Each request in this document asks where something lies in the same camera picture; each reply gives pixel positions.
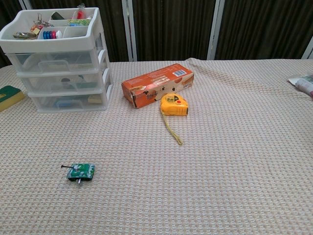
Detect white compartment organizer box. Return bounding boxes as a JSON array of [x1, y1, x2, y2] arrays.
[[0, 6, 114, 113]]

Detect small green electronic part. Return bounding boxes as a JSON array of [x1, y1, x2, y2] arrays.
[[60, 163, 96, 188]]

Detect blue red white clips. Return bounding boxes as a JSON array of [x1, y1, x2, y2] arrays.
[[42, 29, 64, 40]]

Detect green card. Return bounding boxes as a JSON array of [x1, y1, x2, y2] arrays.
[[0, 85, 26, 113]]

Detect orange cardboard box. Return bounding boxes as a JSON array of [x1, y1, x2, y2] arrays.
[[121, 63, 196, 109]]

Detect metal keychain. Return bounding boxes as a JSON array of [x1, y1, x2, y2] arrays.
[[30, 12, 51, 33]]

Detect pink floral packet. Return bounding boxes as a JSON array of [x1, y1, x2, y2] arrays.
[[287, 74, 313, 100]]

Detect red wrapped packet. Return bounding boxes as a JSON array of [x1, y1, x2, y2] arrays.
[[74, 3, 89, 20]]

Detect white partition frame post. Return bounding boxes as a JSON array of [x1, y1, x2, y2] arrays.
[[121, 0, 138, 62], [206, 0, 226, 61], [301, 40, 313, 60], [17, 0, 28, 14]]

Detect clear drawer with dark items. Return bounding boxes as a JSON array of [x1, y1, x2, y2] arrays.
[[17, 69, 111, 95]]

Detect clear drawer with blue item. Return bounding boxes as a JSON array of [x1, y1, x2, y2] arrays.
[[27, 88, 114, 113]]

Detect beige woven tablecloth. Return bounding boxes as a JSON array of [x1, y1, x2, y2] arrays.
[[0, 57, 313, 235]]

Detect yellow tape measure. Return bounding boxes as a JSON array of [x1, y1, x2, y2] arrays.
[[160, 93, 189, 147]]

